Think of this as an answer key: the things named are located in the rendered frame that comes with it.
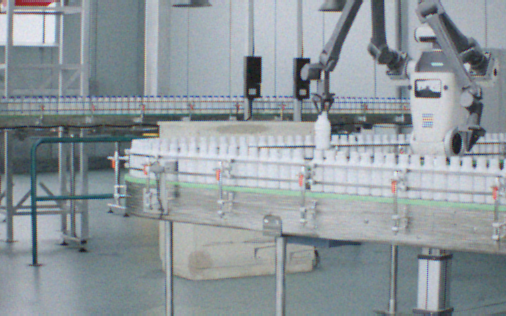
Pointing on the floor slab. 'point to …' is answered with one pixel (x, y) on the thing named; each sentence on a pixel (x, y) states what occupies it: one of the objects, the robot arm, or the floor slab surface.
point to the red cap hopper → (41, 92)
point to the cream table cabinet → (210, 240)
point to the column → (157, 48)
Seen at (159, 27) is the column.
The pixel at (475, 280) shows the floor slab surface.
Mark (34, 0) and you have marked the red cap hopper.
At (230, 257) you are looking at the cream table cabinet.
